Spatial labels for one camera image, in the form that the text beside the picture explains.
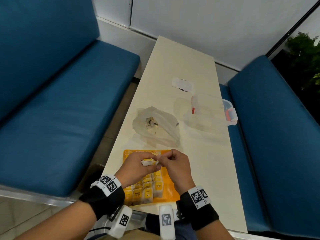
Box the white marker wristband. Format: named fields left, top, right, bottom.
left=187, top=186, right=212, bottom=210
left=90, top=175, right=122, bottom=197

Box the blue sofa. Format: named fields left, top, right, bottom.
left=219, top=55, right=320, bottom=239
left=0, top=0, right=140, bottom=198

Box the bunch of tea bags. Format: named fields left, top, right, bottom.
left=141, top=157, right=160, bottom=167

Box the white paper patch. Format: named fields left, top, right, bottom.
left=172, top=77, right=195, bottom=92

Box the clear plastic bag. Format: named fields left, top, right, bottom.
left=132, top=106, right=181, bottom=148

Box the row of tea bags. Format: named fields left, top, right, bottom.
left=124, top=151, right=164, bottom=205

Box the person's left hand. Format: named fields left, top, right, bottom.
left=114, top=152, right=162, bottom=189

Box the person's beige shirt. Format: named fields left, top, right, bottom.
left=97, top=230, right=163, bottom=240

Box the black metal pole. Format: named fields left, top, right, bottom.
left=266, top=0, right=320, bottom=58

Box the person's right hand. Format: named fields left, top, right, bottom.
left=157, top=148, right=196, bottom=195

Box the yellow tray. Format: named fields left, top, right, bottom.
left=123, top=149, right=180, bottom=205

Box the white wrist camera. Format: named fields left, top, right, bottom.
left=109, top=205, right=133, bottom=239
left=159, top=205, right=177, bottom=240

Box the person's left forearm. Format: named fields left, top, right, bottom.
left=15, top=186, right=125, bottom=240

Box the clear box with red latches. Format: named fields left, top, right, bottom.
left=184, top=93, right=238, bottom=133

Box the person's right forearm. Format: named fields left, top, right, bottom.
left=176, top=191, right=234, bottom=240

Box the green leafy plant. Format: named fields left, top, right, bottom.
left=286, top=32, right=320, bottom=85

